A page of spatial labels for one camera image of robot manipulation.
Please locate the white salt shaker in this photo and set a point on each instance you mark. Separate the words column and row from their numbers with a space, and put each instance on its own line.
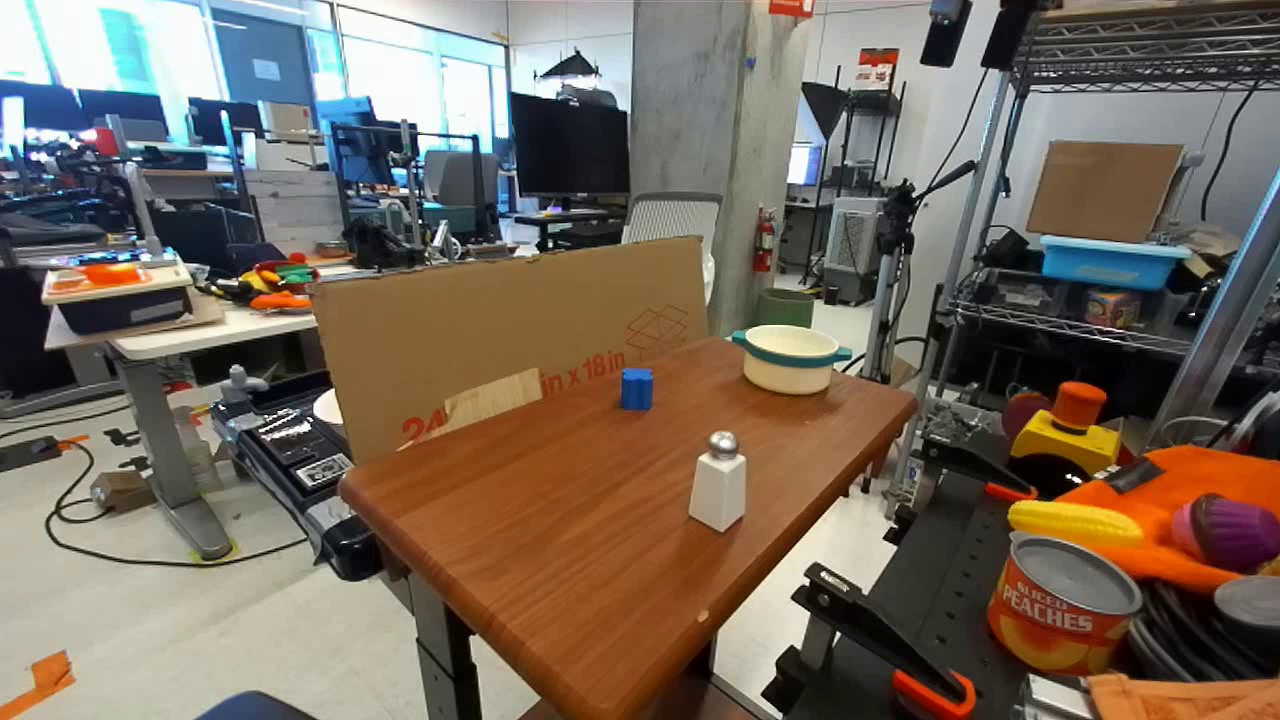
column 722, row 482

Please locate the white dish with teal rim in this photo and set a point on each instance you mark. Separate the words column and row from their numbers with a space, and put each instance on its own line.
column 788, row 357

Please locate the blue cube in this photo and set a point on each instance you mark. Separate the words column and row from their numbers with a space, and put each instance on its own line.
column 636, row 389

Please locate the red fire extinguisher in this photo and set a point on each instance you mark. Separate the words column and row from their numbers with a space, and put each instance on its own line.
column 761, row 241

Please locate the wooden table top desk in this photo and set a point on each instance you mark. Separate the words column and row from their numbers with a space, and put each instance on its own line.
column 561, row 531

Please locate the black monitor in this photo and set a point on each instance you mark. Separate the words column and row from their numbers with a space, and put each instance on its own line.
column 565, row 150

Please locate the cardboard sheet backdrop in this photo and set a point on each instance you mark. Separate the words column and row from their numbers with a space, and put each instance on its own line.
column 407, row 347

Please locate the black orange clamp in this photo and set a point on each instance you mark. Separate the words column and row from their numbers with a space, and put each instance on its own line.
column 841, row 609

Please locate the yellow toy corn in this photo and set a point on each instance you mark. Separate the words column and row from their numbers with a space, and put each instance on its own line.
column 1072, row 523

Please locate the yellow box with orange button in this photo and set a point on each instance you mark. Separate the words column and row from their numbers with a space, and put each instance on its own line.
column 1070, row 428

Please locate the blue plastic bin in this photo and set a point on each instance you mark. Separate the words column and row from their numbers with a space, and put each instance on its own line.
column 1109, row 263

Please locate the brown cardboard panel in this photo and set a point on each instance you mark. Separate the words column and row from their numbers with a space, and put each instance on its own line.
column 1102, row 190

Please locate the peaches tin can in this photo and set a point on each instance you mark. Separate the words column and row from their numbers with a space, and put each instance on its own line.
column 1058, row 606

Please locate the white side desk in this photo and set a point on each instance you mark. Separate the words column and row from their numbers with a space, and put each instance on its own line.
column 143, row 371

